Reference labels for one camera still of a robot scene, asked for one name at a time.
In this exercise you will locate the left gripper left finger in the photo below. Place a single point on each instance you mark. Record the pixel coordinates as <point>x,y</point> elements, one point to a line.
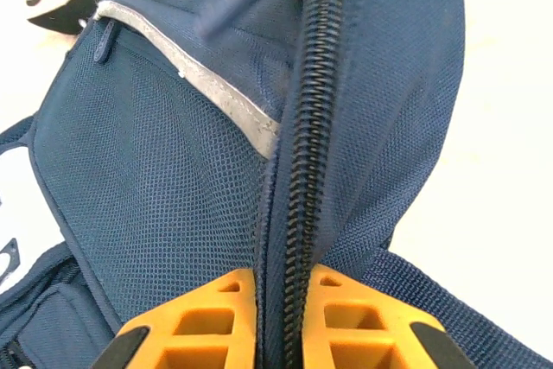
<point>194,334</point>

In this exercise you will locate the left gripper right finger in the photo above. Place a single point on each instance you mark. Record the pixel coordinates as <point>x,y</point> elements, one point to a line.
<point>367,334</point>

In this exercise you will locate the navy blue backpack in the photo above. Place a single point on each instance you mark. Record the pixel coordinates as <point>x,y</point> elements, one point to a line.
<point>173,170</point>

